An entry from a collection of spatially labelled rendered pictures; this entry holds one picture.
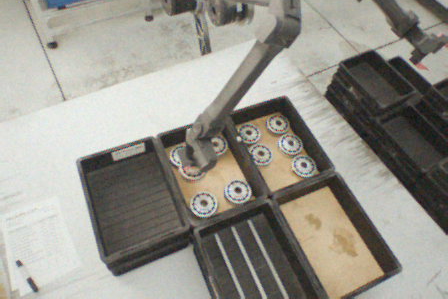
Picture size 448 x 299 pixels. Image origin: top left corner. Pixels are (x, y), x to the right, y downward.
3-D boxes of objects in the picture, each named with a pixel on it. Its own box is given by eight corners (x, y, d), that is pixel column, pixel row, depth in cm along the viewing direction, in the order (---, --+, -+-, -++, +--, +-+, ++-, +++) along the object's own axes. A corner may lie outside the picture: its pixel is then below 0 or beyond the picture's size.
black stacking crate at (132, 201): (82, 174, 139) (75, 159, 129) (155, 150, 148) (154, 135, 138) (108, 272, 120) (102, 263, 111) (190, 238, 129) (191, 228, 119)
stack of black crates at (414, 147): (352, 148, 239) (375, 119, 211) (384, 132, 249) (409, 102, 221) (394, 198, 221) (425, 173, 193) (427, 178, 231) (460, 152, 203)
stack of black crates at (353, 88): (315, 106, 257) (338, 61, 219) (346, 92, 267) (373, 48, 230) (351, 149, 239) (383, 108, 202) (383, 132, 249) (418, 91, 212)
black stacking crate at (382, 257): (264, 209, 138) (270, 197, 128) (326, 183, 147) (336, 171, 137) (319, 314, 119) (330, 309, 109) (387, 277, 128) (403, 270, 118)
